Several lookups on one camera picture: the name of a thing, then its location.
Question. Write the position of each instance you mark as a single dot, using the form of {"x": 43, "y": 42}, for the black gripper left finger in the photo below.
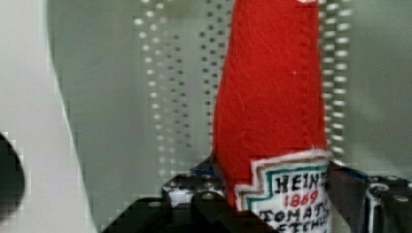
{"x": 207, "y": 176}

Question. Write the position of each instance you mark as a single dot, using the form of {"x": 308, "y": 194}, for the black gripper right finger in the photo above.
{"x": 370, "y": 204}

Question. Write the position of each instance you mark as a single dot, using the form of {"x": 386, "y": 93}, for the red felt ketchup bottle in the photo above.
{"x": 269, "y": 136}

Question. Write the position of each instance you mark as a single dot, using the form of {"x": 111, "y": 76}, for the grey-green oval strainer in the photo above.
{"x": 139, "y": 80}

